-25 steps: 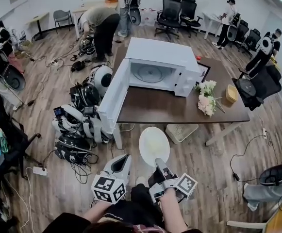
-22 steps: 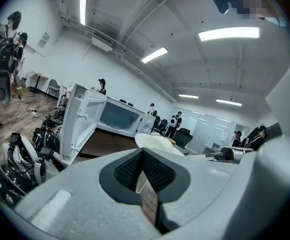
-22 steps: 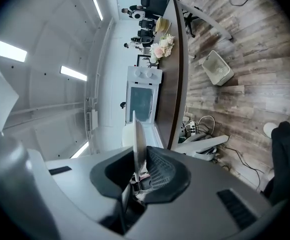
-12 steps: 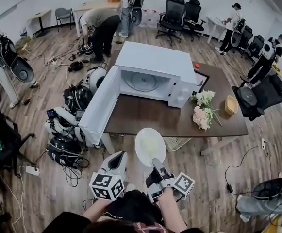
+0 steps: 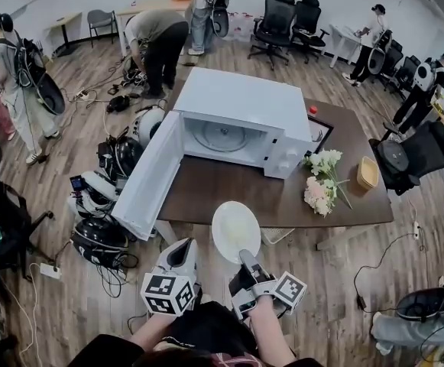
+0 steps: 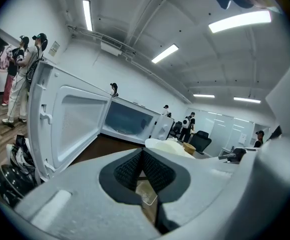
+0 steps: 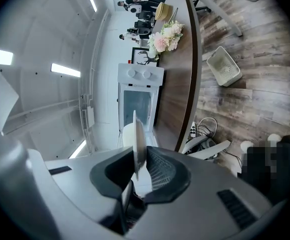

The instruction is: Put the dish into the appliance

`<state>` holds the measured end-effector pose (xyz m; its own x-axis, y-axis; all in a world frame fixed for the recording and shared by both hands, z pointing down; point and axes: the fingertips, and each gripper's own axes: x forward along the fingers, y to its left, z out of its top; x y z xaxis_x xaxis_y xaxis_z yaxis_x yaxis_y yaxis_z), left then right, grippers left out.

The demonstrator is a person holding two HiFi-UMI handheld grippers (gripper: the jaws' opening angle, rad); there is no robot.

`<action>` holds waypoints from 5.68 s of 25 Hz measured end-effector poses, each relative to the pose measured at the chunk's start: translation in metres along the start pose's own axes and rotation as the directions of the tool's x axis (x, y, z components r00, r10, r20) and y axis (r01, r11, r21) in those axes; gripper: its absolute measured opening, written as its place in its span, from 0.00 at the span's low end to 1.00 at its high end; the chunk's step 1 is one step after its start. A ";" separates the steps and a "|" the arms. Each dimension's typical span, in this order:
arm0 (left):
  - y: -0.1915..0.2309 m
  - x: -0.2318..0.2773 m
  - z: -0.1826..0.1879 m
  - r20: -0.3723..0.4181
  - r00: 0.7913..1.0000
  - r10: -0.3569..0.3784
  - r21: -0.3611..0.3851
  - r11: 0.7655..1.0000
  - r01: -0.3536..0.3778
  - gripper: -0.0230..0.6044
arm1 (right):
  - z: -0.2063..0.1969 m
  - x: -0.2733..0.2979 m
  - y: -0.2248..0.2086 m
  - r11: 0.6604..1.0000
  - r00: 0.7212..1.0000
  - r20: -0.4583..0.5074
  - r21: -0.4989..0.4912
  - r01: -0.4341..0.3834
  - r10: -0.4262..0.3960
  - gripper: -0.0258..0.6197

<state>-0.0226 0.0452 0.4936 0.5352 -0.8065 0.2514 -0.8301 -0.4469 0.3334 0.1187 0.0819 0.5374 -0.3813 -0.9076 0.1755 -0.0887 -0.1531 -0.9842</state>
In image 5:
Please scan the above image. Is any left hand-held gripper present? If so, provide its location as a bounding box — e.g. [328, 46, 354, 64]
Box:
[140, 237, 203, 317]

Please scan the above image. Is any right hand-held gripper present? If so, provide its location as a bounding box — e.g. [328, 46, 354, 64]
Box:
[228, 248, 309, 320]

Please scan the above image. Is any white round plate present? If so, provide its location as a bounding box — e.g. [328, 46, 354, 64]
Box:
[211, 200, 262, 266]

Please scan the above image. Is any white microwave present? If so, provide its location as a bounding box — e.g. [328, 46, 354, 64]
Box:
[111, 66, 318, 242]

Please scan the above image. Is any person's right forearm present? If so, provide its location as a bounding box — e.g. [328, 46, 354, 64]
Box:
[250, 294, 297, 359]

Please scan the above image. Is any person's left forearm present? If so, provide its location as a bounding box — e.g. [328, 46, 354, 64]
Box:
[129, 312, 177, 353]

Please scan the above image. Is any person's black shirt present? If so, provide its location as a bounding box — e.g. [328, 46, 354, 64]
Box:
[68, 300, 324, 367]

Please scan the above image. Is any black round backpack pod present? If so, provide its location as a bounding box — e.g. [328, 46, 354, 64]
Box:
[97, 128, 144, 178]
[70, 216, 139, 271]

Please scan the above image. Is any pink flower bouquet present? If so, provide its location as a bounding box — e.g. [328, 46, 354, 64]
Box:
[303, 176, 339, 218]

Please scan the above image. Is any white backpack pod with screen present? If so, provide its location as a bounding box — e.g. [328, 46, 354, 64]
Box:
[68, 171, 122, 221]

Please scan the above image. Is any white flower bouquet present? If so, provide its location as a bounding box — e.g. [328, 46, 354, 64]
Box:
[302, 149, 353, 210]

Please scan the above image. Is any white round backpack pod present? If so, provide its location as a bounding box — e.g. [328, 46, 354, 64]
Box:
[131, 105, 167, 148]

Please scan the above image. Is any yellow basket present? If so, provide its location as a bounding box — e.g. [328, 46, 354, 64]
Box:
[356, 155, 380, 191]

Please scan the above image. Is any black bag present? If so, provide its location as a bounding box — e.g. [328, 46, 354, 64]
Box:
[105, 94, 131, 114]

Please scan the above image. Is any black swivel chair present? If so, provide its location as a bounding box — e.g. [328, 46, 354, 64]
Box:
[0, 128, 55, 279]

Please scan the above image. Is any pile of black white equipment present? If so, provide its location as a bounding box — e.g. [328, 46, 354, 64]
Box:
[121, 54, 148, 88]

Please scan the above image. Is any black office chair with device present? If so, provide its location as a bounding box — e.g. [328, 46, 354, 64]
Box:
[369, 119, 444, 196]

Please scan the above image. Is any pack of water bottles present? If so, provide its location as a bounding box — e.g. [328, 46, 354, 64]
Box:
[228, 11, 255, 42]

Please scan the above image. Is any white table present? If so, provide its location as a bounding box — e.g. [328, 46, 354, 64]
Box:
[328, 24, 365, 69]

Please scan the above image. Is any grey chair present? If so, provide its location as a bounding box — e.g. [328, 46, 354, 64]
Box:
[86, 8, 118, 48]

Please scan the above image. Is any wooden top desk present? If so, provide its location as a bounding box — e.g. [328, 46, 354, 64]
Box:
[115, 0, 194, 57]

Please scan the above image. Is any small round table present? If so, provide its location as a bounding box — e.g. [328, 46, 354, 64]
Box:
[47, 11, 83, 57]

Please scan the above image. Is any white wire basket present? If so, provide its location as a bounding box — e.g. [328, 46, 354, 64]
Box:
[261, 226, 296, 246]

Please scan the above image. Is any black cable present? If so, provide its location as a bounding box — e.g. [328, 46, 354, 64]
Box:
[353, 233, 418, 313]

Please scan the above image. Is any black picture frame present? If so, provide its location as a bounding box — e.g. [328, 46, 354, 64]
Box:
[307, 115, 335, 153]

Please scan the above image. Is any white cable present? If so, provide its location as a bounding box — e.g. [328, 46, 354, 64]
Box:
[0, 261, 44, 367]

